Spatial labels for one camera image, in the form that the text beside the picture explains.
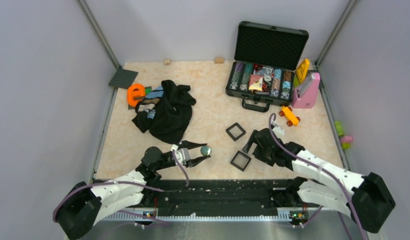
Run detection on black poker chip case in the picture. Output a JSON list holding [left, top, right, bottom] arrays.
[[225, 21, 309, 113]]

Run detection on black printed t-shirt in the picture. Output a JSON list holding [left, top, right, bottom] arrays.
[[132, 79, 196, 144]]

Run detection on yellow toy car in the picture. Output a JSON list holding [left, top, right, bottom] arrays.
[[278, 106, 301, 127]]

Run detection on dark grey lego baseplate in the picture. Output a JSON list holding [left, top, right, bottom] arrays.
[[108, 68, 139, 90]]

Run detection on yellow toy piece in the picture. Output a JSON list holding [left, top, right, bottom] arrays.
[[293, 58, 310, 88]]

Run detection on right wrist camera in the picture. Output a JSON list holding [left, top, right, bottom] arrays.
[[271, 122, 285, 137]]

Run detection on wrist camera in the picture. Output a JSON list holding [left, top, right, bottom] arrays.
[[171, 144, 191, 166], [271, 122, 285, 137]]

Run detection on black square frame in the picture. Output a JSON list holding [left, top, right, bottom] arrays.
[[230, 151, 251, 172], [225, 122, 246, 142]]

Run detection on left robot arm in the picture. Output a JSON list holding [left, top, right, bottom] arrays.
[[52, 140, 212, 240]]

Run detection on pink box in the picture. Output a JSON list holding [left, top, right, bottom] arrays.
[[291, 72, 321, 109]]

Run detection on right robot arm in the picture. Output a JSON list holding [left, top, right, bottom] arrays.
[[242, 128, 396, 234]]

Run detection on small wooden block right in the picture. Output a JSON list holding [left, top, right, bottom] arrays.
[[214, 57, 225, 64]]

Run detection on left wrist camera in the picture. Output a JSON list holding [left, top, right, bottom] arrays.
[[171, 144, 191, 166]]

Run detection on orange tape dispenser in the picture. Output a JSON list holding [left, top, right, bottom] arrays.
[[127, 83, 146, 108]]

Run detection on green and pink toy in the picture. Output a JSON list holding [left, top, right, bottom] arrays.
[[334, 121, 354, 150]]

